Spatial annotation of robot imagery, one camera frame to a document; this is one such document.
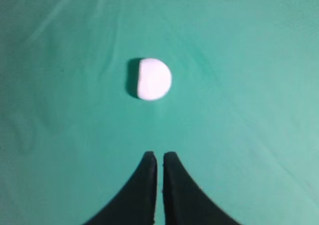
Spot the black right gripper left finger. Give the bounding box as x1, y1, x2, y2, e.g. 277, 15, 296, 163
86, 151, 158, 225

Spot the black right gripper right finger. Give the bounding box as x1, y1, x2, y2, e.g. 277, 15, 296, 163
162, 152, 239, 225

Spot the green tablecloth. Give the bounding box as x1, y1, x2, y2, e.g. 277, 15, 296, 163
0, 0, 319, 225

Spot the small white earphone case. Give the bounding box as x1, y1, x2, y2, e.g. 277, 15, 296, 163
137, 58, 172, 101

